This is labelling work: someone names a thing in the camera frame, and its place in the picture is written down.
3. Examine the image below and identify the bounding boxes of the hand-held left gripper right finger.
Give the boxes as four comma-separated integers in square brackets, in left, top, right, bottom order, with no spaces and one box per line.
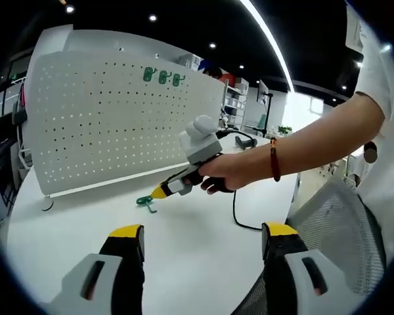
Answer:
[261,221,348,315]

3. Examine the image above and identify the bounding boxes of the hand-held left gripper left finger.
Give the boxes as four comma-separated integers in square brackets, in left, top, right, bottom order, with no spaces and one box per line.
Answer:
[48,224,146,315]

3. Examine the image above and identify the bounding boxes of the white perforated mounting plate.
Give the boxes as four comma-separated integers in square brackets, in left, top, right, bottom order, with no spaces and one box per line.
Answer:
[25,49,227,211]

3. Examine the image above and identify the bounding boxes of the person's right hand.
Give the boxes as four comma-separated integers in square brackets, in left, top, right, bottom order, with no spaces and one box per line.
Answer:
[198,140,277,196]

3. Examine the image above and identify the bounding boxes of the white shelf with bins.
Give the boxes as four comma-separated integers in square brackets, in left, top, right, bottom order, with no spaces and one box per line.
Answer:
[223,78,250,132]

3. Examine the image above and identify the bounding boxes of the grey mesh office chair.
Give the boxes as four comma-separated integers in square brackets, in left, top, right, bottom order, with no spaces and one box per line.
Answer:
[232,175,387,315]

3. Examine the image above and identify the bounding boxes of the stack of translucent storage boxes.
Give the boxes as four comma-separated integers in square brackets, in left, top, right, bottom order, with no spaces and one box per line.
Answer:
[179,54,204,72]

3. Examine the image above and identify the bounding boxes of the white ceiling light strip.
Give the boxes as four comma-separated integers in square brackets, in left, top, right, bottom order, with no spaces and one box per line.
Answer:
[239,0,296,95]

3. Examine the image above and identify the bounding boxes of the round ceiling spotlights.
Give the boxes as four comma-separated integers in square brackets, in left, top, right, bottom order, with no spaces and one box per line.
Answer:
[65,5,391,91]

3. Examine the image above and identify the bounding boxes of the black equipment cabinet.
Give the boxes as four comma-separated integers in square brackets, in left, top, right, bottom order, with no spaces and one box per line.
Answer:
[0,131,22,217]

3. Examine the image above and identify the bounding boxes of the white ceiling air vent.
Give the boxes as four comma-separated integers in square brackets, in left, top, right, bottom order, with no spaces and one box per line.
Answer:
[345,0,365,52]

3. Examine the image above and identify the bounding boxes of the person's white shirt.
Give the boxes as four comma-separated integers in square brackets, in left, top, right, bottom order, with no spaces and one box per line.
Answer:
[344,0,394,237]

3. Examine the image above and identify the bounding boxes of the red bead bracelet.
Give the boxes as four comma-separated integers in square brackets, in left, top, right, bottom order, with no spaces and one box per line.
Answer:
[269,137,282,182]

